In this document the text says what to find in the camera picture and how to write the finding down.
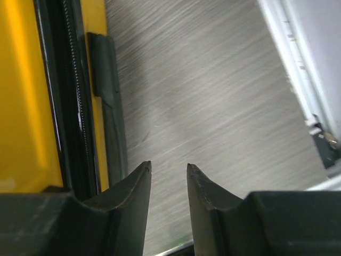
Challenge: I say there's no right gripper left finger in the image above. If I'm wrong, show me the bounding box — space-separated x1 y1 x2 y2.
1 161 152 255

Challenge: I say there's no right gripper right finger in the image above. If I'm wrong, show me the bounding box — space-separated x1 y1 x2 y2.
186 164 340 255

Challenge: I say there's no yellow Pikachu hard suitcase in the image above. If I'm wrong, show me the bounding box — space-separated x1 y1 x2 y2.
1 1 127 201

